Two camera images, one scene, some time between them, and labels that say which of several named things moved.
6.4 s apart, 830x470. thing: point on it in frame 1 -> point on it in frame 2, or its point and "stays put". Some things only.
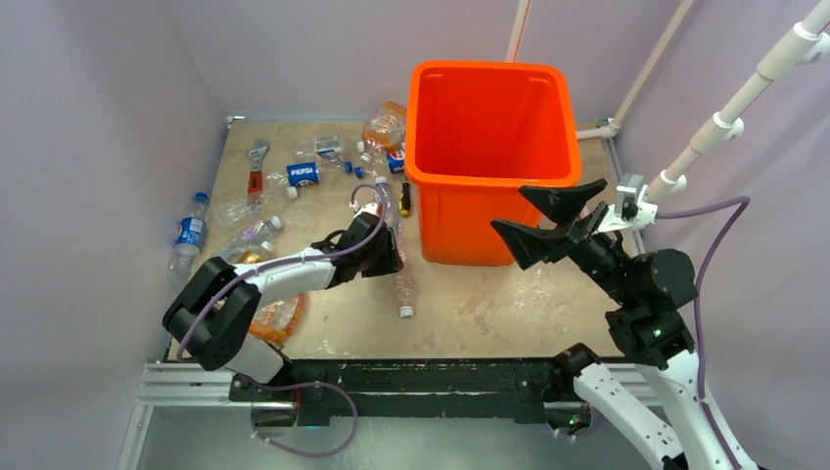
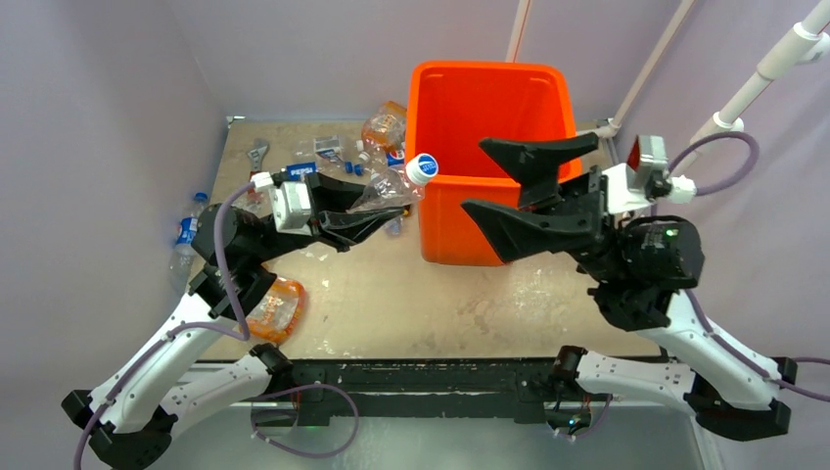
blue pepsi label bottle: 300,174 stays put
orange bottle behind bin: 387,127 stays put
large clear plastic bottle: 392,220 -> 394,187
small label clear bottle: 329,147 stays put
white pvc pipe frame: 809,43 stays put
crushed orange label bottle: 274,321 stays put
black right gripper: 529,243 -> 516,230
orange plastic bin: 477,132 stays put
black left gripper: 390,261 -> 333,199
